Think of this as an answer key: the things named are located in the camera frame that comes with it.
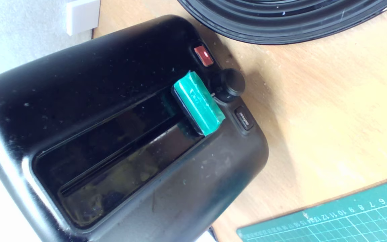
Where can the green cutting mat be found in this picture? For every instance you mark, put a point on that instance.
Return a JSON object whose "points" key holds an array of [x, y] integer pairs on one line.
{"points": [[348, 222]]}

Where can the black defrost button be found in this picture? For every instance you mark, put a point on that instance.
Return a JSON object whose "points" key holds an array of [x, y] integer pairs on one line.
{"points": [[244, 118]]}

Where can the white wall clip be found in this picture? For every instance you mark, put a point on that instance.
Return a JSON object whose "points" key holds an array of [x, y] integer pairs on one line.
{"points": [[83, 15]]}

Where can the black toaster knob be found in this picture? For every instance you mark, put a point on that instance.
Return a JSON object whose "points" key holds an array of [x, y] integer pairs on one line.
{"points": [[230, 84]]}

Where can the green taped toaster lever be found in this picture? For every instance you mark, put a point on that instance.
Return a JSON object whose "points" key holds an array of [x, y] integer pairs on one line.
{"points": [[198, 102]]}

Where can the black ribbed plate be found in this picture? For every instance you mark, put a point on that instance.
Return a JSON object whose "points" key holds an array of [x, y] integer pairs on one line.
{"points": [[281, 20]]}

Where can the red toaster button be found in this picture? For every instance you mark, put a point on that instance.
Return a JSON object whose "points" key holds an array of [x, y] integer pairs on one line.
{"points": [[203, 55]]}

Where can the black two-slot toaster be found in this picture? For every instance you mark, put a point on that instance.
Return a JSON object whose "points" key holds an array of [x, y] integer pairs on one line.
{"points": [[79, 101]]}

